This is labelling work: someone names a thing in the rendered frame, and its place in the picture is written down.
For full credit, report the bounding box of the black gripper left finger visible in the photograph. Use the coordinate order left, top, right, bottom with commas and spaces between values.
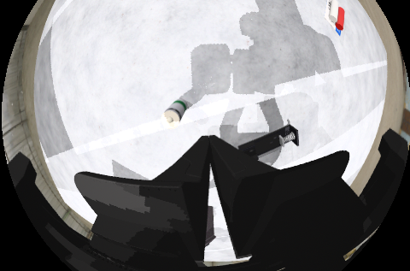
74, 135, 211, 263

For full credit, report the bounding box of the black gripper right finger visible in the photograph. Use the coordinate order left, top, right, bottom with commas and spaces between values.
208, 134, 349, 260

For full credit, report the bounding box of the grey cylindrical battery with green band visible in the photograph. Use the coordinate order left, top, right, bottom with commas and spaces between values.
161, 99, 188, 128

